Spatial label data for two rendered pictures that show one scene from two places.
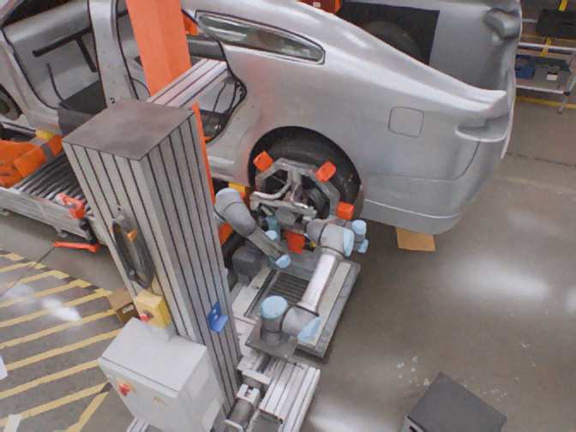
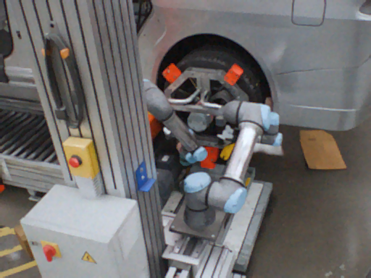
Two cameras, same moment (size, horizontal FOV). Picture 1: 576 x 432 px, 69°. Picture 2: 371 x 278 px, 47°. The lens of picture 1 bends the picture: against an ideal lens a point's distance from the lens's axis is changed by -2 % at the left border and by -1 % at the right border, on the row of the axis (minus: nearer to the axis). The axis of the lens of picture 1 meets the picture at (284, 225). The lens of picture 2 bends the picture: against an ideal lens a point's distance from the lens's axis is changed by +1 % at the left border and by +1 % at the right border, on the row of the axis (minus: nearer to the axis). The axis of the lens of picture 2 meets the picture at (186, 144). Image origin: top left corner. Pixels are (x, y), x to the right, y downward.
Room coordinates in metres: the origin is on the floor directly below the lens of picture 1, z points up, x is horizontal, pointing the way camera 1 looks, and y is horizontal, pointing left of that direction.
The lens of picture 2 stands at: (-0.32, 0.15, 2.21)
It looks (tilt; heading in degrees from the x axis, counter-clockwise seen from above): 34 degrees down; 358
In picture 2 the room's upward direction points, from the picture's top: 5 degrees counter-clockwise
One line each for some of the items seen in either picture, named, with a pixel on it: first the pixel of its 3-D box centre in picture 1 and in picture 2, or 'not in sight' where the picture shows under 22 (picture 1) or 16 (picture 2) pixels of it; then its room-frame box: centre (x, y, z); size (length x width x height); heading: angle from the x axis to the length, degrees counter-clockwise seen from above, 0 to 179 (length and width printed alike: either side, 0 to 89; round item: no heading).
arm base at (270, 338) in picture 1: (274, 327); (198, 208); (1.12, 0.06, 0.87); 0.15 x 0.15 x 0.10
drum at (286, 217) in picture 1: (291, 206); (202, 114); (1.99, -0.05, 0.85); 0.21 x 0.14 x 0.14; 154
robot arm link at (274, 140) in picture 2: (357, 243); (271, 138); (1.65, -0.41, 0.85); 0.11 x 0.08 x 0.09; 65
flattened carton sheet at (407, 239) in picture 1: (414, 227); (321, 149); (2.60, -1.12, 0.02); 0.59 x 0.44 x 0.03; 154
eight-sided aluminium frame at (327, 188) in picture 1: (297, 199); (206, 108); (2.06, -0.09, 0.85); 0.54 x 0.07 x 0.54; 64
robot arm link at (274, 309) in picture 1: (275, 313); (198, 190); (1.11, 0.06, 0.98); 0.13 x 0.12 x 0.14; 60
